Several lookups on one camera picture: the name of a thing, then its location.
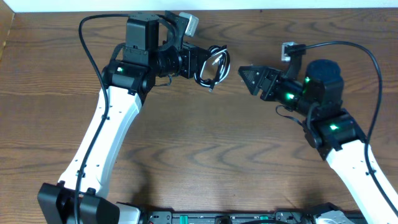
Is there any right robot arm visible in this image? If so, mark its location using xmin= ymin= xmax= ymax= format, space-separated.
xmin=238 ymin=59 xmax=397 ymax=223

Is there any white cable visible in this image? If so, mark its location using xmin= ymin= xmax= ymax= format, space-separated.
xmin=198 ymin=48 xmax=231 ymax=88

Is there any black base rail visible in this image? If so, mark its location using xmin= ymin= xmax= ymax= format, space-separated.
xmin=139 ymin=210 xmax=368 ymax=224

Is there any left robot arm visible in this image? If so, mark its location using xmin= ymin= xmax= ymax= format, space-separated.
xmin=37 ymin=11 xmax=210 ymax=223

